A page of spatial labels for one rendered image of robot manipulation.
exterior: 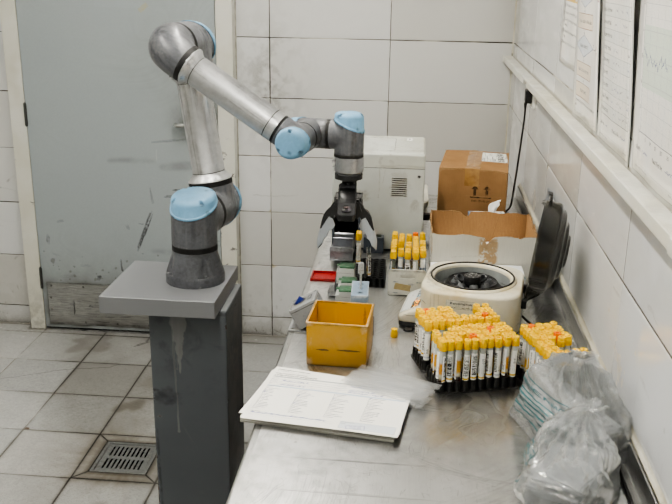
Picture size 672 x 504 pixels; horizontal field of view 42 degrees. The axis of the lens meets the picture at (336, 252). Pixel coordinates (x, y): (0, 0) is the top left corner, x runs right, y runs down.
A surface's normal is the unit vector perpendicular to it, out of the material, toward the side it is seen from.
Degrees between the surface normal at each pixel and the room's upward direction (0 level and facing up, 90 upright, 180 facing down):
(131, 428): 0
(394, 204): 90
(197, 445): 90
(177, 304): 90
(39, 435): 0
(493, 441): 0
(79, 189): 90
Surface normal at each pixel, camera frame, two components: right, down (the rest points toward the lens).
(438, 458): 0.01, -0.95
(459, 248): -0.03, 0.33
